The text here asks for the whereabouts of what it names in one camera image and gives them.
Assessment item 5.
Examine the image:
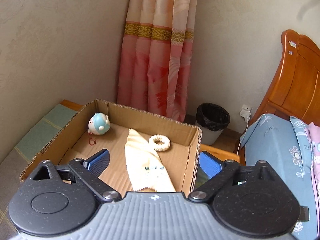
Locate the open cardboard box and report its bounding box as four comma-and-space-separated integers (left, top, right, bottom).
20, 99, 202, 195

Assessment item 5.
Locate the round blue white plush toy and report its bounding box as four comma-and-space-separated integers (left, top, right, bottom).
88, 113, 111, 135

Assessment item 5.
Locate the cream yellow cloth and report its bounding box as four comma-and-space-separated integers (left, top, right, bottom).
125, 129, 176, 192

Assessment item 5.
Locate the blue floral pillow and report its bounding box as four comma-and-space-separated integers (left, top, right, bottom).
240, 114, 319, 239

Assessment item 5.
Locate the green grey checked mat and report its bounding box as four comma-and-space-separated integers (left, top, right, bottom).
1, 104, 76, 239

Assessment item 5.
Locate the pink floral quilt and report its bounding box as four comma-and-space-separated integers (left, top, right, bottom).
307, 121, 320, 221

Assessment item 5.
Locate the orange wooden headboard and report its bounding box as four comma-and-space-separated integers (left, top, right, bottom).
236, 29, 320, 166

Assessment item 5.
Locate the pink patterned curtain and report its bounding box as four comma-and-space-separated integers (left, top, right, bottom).
117, 0, 197, 121

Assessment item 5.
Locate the white charging cable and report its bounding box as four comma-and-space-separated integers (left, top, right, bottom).
236, 119, 250, 156

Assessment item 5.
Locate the white wall socket charger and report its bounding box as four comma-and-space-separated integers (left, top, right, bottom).
240, 105, 252, 122

